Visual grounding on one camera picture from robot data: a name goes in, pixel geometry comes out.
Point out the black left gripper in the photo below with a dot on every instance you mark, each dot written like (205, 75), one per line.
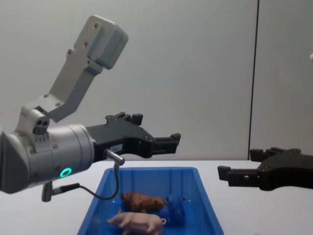
(117, 135)

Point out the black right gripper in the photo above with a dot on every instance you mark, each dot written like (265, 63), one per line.
(286, 171)

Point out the blue plastic bin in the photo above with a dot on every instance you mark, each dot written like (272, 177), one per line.
(151, 178)

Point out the brown toy animal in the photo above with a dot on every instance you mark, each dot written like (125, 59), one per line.
(139, 199)

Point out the blue toy animal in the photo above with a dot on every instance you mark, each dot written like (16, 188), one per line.
(174, 208)

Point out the pink toy pig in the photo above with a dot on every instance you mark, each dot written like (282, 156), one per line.
(137, 219)

